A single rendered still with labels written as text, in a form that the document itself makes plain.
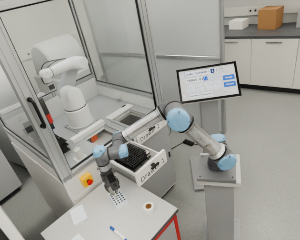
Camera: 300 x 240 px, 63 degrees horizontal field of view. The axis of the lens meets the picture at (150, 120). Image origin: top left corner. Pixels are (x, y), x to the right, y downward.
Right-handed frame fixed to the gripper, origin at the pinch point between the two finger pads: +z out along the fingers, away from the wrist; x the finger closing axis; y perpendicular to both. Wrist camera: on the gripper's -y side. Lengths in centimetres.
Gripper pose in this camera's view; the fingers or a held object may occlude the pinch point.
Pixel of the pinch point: (115, 193)
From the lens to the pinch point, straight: 161.6
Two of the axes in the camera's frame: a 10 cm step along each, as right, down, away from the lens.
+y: -5.2, -3.7, 7.7
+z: 1.8, 8.4, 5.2
